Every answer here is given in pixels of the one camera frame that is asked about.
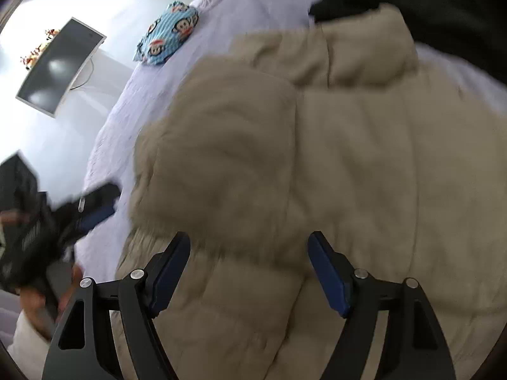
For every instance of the black garment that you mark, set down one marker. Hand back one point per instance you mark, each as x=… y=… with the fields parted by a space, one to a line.
x=416 y=4

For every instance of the person's left hand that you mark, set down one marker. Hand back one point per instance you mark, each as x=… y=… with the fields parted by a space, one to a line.
x=31 y=304

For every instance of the red flower decoration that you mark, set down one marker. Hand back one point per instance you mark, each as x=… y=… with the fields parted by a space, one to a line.
x=37 y=51

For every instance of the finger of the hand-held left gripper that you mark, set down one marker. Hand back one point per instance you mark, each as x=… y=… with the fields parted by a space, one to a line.
x=99 y=206

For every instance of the blue monkey-print pillow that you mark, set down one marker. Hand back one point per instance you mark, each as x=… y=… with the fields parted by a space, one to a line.
x=170 y=31

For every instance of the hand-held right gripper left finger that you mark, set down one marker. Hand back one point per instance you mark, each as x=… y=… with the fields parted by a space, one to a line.
x=170 y=273

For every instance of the wall-mounted television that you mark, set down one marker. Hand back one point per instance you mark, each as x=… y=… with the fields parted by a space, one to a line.
x=59 y=67

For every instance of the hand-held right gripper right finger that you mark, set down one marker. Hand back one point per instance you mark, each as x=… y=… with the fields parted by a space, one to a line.
x=326 y=273

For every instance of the person's left forearm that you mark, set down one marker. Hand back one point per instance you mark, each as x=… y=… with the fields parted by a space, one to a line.
x=25 y=344

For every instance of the beige puffer jacket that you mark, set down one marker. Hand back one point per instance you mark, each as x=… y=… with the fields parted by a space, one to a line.
x=317 y=146

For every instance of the lavender bed cover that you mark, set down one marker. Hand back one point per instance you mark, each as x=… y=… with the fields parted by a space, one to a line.
x=166 y=99

